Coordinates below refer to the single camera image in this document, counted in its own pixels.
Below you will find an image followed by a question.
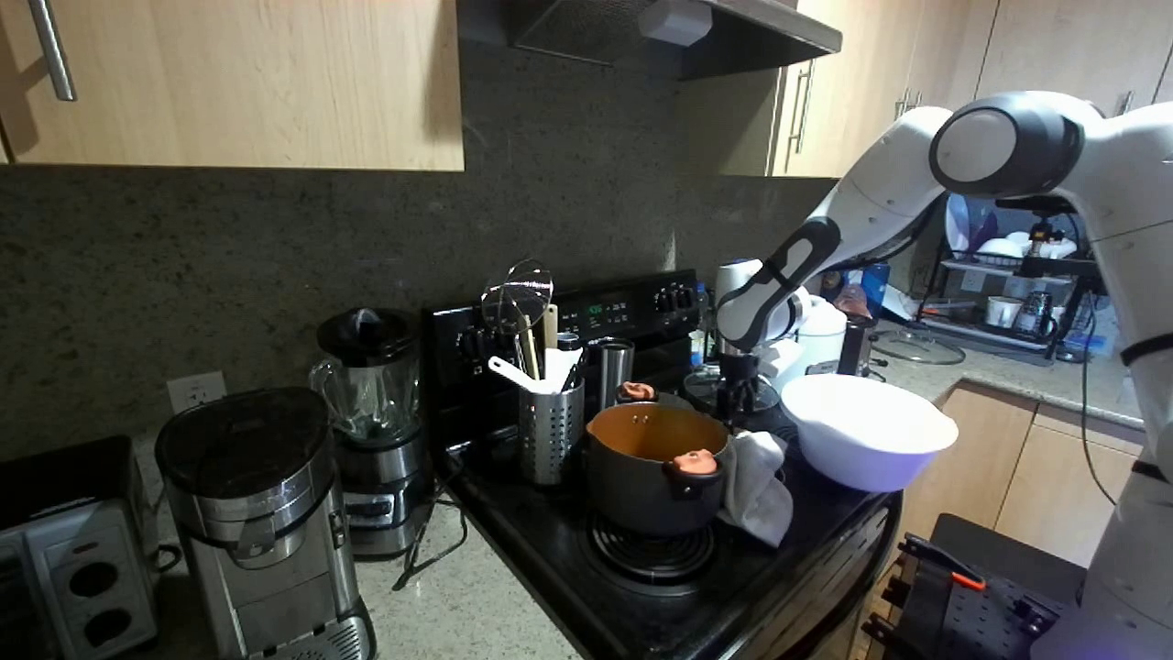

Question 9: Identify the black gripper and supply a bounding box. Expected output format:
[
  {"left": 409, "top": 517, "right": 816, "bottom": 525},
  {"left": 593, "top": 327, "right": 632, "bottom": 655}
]
[{"left": 717, "top": 343, "right": 786, "bottom": 398}]

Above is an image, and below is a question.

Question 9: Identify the metal utensil rack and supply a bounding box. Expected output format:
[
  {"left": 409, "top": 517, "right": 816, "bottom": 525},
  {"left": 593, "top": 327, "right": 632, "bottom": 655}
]
[{"left": 518, "top": 378, "right": 591, "bottom": 492}]

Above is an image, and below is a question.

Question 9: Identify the black dish rack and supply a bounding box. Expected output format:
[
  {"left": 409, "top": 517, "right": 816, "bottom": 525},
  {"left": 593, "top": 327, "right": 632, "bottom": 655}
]
[{"left": 915, "top": 198, "right": 1109, "bottom": 362}]

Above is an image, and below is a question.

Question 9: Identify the black electric stove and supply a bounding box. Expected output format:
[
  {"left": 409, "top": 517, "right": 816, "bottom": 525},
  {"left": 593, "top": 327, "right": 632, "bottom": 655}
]
[{"left": 417, "top": 266, "right": 908, "bottom": 660}]

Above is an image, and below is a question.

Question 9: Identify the white rice cooker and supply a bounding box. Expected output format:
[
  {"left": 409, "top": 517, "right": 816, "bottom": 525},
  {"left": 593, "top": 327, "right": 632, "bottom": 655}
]
[{"left": 766, "top": 290, "right": 855, "bottom": 392}]

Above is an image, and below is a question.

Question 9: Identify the dark slim bottle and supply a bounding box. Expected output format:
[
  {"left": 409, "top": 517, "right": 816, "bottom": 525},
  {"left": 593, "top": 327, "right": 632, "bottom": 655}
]
[{"left": 834, "top": 318, "right": 870, "bottom": 378}]

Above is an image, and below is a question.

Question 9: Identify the white cloth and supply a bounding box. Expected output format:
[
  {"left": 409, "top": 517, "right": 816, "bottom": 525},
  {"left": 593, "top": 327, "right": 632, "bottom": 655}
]
[{"left": 714, "top": 429, "right": 800, "bottom": 549}]

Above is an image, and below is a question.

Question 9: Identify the large white bowl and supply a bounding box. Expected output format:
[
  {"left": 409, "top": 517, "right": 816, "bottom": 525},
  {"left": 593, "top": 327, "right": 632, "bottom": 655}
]
[{"left": 776, "top": 369, "right": 965, "bottom": 496}]

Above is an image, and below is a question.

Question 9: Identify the stainless steel tumbler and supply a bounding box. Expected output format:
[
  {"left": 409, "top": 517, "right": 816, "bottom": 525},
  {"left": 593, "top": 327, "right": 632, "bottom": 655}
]
[{"left": 582, "top": 337, "right": 637, "bottom": 417}]

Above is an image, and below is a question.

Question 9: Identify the dark pot orange interior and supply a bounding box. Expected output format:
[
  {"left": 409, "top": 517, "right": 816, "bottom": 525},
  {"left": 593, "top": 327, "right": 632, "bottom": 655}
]
[{"left": 577, "top": 378, "right": 738, "bottom": 543}]

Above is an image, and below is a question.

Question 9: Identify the blue bottle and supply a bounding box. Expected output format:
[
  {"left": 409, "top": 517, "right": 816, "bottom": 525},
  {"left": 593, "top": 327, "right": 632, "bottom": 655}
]
[{"left": 856, "top": 255, "right": 893, "bottom": 316}]

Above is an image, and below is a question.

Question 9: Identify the white plastic spatula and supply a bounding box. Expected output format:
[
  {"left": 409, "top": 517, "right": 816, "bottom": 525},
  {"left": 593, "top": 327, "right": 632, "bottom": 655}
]
[{"left": 544, "top": 343, "right": 585, "bottom": 395}]

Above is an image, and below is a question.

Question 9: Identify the white plastic ladle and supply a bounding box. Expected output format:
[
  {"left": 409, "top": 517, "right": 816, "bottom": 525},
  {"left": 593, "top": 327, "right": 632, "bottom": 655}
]
[{"left": 484, "top": 351, "right": 550, "bottom": 398}]

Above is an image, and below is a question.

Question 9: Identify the blue plate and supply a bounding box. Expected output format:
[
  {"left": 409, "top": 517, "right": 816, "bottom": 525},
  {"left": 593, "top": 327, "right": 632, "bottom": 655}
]
[{"left": 941, "top": 193, "right": 1002, "bottom": 260}]

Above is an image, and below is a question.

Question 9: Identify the wooden base cabinet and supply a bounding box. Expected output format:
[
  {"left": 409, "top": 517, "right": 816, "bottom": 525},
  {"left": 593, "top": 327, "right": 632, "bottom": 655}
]
[{"left": 893, "top": 378, "right": 1146, "bottom": 573}]

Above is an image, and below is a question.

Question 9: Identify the black tool case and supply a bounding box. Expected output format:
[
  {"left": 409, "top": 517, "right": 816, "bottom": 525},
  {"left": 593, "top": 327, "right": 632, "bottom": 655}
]
[{"left": 856, "top": 511, "right": 1092, "bottom": 660}]

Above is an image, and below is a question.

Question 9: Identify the dark range hood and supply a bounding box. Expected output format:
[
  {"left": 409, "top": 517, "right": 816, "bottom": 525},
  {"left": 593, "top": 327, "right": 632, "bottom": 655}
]
[{"left": 459, "top": 0, "right": 845, "bottom": 83}]

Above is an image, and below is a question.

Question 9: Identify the light wood upper cabinet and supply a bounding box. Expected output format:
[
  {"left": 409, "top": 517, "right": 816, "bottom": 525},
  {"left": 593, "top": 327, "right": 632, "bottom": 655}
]
[
  {"left": 0, "top": 0, "right": 469, "bottom": 175},
  {"left": 717, "top": 0, "right": 1173, "bottom": 188}
]

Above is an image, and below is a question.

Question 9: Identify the white hood light cover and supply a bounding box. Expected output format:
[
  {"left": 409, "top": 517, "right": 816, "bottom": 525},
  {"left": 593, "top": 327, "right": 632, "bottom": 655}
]
[{"left": 633, "top": 0, "right": 714, "bottom": 50}]

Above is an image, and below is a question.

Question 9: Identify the black steel blender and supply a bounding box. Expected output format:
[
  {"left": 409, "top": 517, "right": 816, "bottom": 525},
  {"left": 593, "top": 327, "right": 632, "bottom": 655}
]
[{"left": 307, "top": 305, "right": 431, "bottom": 565}]

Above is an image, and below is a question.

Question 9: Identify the stainless steel coffee maker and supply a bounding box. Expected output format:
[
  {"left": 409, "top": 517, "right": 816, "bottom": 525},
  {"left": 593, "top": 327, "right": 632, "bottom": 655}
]
[{"left": 155, "top": 384, "right": 379, "bottom": 660}]

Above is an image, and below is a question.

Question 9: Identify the white toaster oven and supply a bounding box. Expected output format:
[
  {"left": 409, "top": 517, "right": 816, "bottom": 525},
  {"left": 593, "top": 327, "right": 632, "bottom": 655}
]
[{"left": 0, "top": 431, "right": 166, "bottom": 660}]

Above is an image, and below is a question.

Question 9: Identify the wire mesh strainer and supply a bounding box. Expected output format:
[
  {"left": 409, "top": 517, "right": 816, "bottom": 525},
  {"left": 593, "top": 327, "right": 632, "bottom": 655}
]
[{"left": 476, "top": 264, "right": 561, "bottom": 342}]

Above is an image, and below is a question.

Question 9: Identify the silver cabinet handle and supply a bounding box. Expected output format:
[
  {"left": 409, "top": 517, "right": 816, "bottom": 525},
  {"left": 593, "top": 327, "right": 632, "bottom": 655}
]
[
  {"left": 24, "top": 0, "right": 82, "bottom": 105},
  {"left": 786, "top": 61, "right": 816, "bottom": 161}
]

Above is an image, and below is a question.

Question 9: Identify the orange handled tool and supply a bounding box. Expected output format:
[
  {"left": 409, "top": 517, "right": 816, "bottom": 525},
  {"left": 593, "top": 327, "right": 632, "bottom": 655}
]
[{"left": 908, "top": 552, "right": 991, "bottom": 599}]

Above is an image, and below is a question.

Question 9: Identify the black hanging cable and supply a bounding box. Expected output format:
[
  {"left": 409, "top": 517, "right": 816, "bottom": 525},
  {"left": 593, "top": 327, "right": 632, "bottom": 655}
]
[{"left": 1073, "top": 351, "right": 1120, "bottom": 511}]

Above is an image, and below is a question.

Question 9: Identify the black appliance cord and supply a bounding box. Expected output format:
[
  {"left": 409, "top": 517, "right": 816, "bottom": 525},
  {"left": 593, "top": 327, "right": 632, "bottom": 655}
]
[{"left": 396, "top": 488, "right": 473, "bottom": 589}]

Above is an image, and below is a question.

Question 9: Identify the white wall outlet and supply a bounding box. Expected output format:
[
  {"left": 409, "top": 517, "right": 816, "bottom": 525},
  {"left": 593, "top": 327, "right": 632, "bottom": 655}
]
[{"left": 166, "top": 367, "right": 232, "bottom": 417}]

